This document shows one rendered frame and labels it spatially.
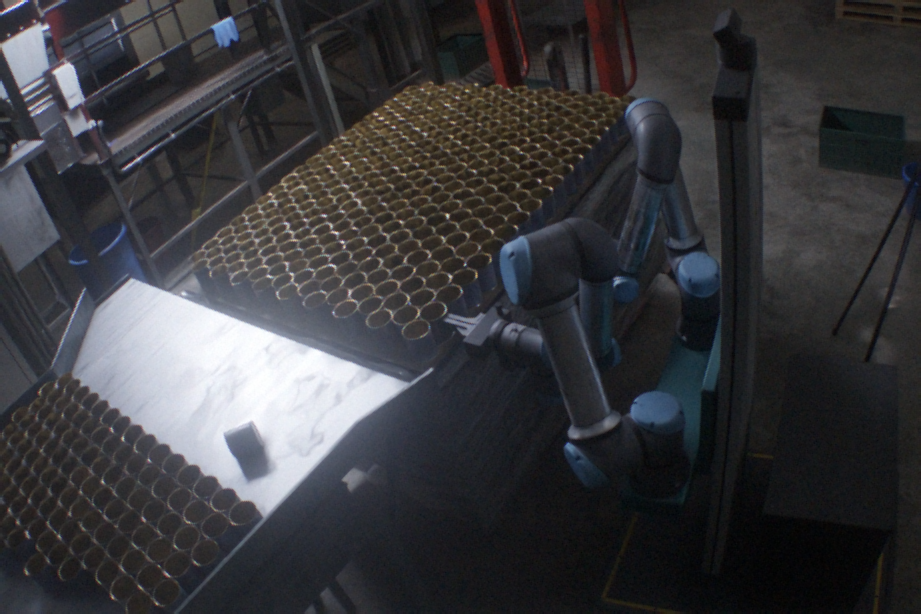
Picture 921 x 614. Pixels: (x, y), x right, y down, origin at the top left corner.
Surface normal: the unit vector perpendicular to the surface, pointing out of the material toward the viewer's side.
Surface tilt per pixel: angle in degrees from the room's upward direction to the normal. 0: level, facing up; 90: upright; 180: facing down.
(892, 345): 0
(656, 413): 7
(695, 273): 8
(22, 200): 90
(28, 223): 90
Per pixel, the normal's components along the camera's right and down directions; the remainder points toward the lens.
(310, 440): -0.23, -0.77
